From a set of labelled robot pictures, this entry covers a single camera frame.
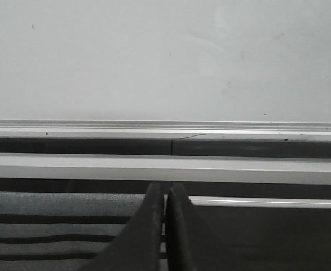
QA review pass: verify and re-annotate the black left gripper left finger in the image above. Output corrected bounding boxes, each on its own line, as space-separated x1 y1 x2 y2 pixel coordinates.
80 183 164 270

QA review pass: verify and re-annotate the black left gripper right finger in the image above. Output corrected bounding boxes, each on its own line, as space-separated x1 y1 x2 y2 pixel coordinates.
165 181 256 271

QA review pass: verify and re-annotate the white whiteboard with aluminium tray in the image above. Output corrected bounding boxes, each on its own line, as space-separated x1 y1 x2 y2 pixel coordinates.
0 1 331 141

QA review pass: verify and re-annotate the white metal rack frame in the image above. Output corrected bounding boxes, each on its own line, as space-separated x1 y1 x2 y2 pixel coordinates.
0 154 331 209

